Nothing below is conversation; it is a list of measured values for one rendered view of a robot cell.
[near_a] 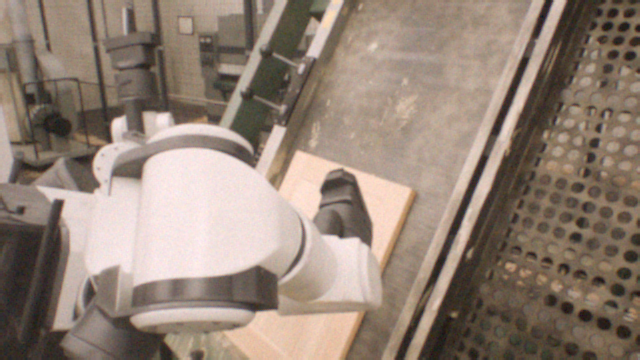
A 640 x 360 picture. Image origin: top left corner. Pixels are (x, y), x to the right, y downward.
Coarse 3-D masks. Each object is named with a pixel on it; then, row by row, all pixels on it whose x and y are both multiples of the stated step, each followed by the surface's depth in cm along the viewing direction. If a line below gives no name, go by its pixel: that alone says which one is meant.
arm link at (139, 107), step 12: (120, 96) 97; (132, 96) 96; (144, 96) 97; (156, 96) 100; (120, 108) 99; (132, 108) 94; (144, 108) 98; (132, 120) 94; (144, 120) 98; (156, 120) 99; (168, 120) 99; (144, 132) 96; (156, 132) 99
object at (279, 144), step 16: (352, 0) 125; (336, 16) 123; (320, 32) 125; (336, 32) 124; (320, 48) 123; (320, 64) 123; (320, 80) 125; (304, 96) 123; (304, 112) 124; (288, 128) 122; (272, 144) 123; (288, 144) 123; (272, 160) 121; (272, 176) 122
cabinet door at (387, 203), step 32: (320, 160) 112; (288, 192) 116; (384, 192) 97; (384, 224) 94; (384, 256) 92; (256, 320) 110; (288, 320) 103; (320, 320) 97; (352, 320) 92; (256, 352) 106; (288, 352) 100; (320, 352) 94
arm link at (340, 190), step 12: (336, 168) 70; (324, 180) 69; (336, 180) 69; (348, 180) 68; (324, 192) 69; (336, 192) 67; (348, 192) 66; (360, 192) 71; (324, 204) 66; (336, 204) 64; (348, 204) 64; (360, 204) 70; (348, 216) 61; (360, 216) 62; (372, 228) 65
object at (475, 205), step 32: (544, 0) 81; (576, 0) 80; (544, 32) 78; (512, 64) 81; (544, 64) 78; (512, 96) 81; (544, 96) 81; (480, 128) 81; (512, 128) 77; (480, 160) 80; (512, 160) 79; (480, 192) 77; (448, 224) 79; (480, 224) 77; (448, 256) 77; (480, 256) 80; (416, 288) 79; (448, 288) 76; (416, 320) 79; (448, 320) 79; (416, 352) 75
